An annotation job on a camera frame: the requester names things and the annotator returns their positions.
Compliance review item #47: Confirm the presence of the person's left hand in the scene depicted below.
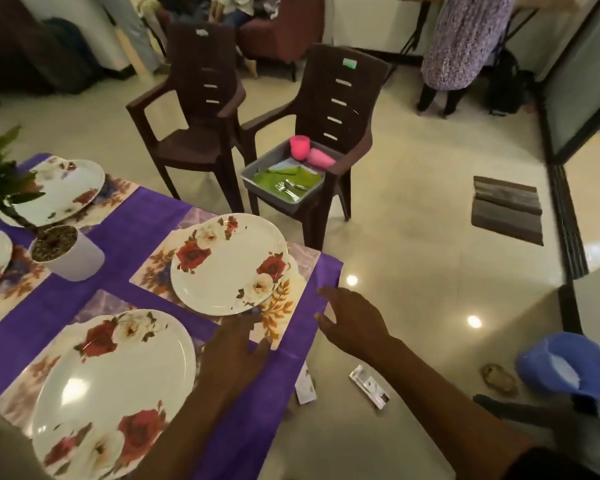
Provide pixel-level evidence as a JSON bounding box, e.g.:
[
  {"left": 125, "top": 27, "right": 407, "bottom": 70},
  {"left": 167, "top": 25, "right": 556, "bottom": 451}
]
[{"left": 199, "top": 314, "right": 273, "bottom": 395}]

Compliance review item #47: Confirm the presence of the person's right hand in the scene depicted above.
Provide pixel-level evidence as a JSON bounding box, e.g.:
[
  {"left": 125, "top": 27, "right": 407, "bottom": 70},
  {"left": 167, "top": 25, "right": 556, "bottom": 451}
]
[{"left": 313, "top": 287, "right": 396, "bottom": 361}]

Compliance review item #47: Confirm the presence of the floral print placemat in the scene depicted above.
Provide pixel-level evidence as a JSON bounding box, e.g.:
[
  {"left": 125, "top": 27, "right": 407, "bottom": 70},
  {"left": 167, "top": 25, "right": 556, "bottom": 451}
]
[
  {"left": 0, "top": 289, "right": 216, "bottom": 445},
  {"left": 129, "top": 207, "right": 322, "bottom": 351},
  {"left": 0, "top": 154, "right": 141, "bottom": 233},
  {"left": 0, "top": 244, "right": 51, "bottom": 331}
]

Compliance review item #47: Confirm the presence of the white camlin card package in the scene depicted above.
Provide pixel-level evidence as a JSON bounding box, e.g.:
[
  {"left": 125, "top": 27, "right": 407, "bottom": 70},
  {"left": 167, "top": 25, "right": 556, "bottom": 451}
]
[
  {"left": 295, "top": 362, "right": 319, "bottom": 407},
  {"left": 349, "top": 364, "right": 392, "bottom": 411}
]

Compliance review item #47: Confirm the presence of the bundle of steel cutlery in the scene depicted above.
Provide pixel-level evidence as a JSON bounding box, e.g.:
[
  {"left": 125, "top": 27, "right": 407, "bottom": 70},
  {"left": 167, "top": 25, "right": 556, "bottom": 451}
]
[{"left": 273, "top": 178, "right": 309, "bottom": 201}]

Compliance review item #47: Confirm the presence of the person's right forearm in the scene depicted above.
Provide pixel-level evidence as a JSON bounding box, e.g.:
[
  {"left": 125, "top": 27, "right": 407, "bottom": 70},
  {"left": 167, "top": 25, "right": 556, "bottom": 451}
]
[{"left": 375, "top": 337, "right": 536, "bottom": 480}]

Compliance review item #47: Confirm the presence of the person's black shirt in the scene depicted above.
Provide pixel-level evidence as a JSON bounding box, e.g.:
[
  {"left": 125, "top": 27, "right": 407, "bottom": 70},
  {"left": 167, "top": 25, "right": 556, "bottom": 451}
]
[{"left": 505, "top": 447, "right": 600, "bottom": 480}]

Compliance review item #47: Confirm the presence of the grey plastic tub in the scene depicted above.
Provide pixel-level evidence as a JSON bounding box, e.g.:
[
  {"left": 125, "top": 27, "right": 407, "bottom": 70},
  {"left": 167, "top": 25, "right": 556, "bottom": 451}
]
[{"left": 239, "top": 139, "right": 349, "bottom": 215}]

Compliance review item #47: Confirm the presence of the purple tablecloth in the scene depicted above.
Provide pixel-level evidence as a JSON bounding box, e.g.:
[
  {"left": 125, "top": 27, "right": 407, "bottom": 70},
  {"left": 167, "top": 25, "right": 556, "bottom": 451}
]
[{"left": 0, "top": 153, "right": 345, "bottom": 480}]

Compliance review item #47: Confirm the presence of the green ribbed mat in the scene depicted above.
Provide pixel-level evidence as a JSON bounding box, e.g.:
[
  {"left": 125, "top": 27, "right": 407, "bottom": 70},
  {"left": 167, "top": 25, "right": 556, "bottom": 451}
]
[{"left": 253, "top": 164, "right": 326, "bottom": 193}]

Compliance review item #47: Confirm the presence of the green plant in white pot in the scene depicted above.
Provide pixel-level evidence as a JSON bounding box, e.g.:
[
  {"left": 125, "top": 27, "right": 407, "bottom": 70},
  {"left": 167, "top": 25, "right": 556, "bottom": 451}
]
[{"left": 0, "top": 84, "right": 106, "bottom": 283}]

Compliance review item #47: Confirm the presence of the grey striped doormat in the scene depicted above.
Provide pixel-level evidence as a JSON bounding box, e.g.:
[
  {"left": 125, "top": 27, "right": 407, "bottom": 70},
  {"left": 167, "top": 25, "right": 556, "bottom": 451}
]
[{"left": 471, "top": 175, "right": 545, "bottom": 247}]

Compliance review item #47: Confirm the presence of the brown plastic armchair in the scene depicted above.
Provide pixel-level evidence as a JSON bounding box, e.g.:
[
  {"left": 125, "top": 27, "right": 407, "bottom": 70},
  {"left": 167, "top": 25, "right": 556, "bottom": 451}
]
[
  {"left": 125, "top": 22, "right": 247, "bottom": 214},
  {"left": 239, "top": 43, "right": 392, "bottom": 251}
]

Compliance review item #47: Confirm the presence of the black plastic stool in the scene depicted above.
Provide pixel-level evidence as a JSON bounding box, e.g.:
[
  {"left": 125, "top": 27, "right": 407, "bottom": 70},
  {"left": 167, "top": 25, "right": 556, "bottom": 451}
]
[{"left": 472, "top": 393, "right": 600, "bottom": 480}]

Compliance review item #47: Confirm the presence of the blue plastic bucket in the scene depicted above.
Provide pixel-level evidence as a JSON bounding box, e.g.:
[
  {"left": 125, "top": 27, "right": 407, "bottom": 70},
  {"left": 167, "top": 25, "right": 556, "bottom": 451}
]
[{"left": 515, "top": 332, "right": 600, "bottom": 401}]

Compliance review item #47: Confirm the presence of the black backpack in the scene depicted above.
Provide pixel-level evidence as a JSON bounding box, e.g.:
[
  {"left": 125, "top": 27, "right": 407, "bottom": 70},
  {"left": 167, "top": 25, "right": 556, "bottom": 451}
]
[{"left": 487, "top": 47, "right": 533, "bottom": 117}]

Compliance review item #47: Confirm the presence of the maroon upholstered sofa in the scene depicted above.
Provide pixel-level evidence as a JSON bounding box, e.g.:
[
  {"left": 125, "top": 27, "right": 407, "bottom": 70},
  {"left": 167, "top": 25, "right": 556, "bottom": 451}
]
[{"left": 237, "top": 0, "right": 327, "bottom": 83}]

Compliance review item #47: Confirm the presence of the black tripod stand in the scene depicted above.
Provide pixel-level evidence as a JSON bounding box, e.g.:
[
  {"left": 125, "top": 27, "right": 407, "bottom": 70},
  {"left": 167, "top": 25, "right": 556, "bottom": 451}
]
[{"left": 397, "top": 0, "right": 433, "bottom": 58}]

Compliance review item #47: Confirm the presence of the grey patterned hanging cloth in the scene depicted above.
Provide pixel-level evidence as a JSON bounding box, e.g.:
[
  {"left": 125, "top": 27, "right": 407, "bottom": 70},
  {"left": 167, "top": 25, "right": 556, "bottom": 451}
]
[{"left": 416, "top": 0, "right": 520, "bottom": 115}]

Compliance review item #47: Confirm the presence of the black framed glass door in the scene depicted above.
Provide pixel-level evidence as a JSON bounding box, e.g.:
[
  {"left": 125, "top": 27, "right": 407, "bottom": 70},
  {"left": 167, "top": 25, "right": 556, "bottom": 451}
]
[{"left": 533, "top": 0, "right": 600, "bottom": 295}]

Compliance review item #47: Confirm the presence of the black suitcase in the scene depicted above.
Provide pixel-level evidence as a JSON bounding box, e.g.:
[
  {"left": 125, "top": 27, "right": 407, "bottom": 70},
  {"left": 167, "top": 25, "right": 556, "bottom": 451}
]
[{"left": 0, "top": 0, "right": 103, "bottom": 95}]

